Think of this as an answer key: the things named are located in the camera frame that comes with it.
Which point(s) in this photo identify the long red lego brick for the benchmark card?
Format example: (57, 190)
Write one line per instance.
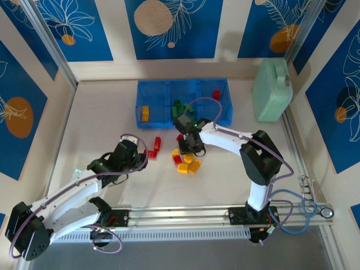
(157, 143)

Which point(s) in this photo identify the curved red lego brick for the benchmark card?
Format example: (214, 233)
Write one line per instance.
(152, 154)

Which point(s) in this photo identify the small red lego brick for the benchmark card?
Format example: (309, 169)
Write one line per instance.
(177, 159)

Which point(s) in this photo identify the mint green case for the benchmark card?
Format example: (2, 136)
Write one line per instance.
(270, 92)

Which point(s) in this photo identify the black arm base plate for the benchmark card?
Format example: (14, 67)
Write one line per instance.
(239, 216)
(119, 218)

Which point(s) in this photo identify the aluminium mounting rail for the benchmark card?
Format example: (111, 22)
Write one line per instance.
(182, 213)

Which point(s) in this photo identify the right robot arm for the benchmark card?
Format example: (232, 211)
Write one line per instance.
(222, 137)

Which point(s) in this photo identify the yellow sloped lego brick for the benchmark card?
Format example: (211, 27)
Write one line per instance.
(175, 153)

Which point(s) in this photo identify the aluminium frame post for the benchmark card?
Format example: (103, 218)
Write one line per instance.
(50, 45)
(303, 33)

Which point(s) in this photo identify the yellow four-stud lego brick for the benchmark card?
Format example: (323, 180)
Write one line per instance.
(183, 168)

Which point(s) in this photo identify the round yellow lego brick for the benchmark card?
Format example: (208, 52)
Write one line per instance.
(188, 159)

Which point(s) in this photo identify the blue stethoscope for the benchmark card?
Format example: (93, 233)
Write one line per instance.
(327, 213)

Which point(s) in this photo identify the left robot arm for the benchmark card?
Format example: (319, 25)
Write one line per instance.
(70, 194)

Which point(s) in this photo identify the blue floral wall panel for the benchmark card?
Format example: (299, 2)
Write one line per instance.
(258, 33)
(17, 112)
(191, 33)
(17, 33)
(337, 126)
(84, 28)

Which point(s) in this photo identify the blue plastic bin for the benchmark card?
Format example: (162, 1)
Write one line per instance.
(184, 90)
(208, 112)
(153, 92)

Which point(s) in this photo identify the small green lego brick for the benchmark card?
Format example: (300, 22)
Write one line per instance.
(186, 106)

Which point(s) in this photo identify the green eight-stud lego brick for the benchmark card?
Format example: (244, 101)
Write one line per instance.
(191, 111)

